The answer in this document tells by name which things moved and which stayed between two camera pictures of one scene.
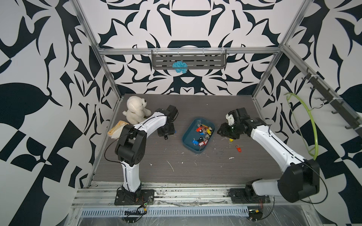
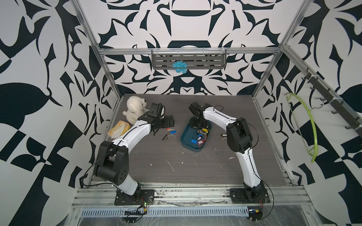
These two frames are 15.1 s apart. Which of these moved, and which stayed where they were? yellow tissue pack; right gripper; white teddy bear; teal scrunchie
Moved: right gripper
Stayed: white teddy bear; teal scrunchie; yellow tissue pack
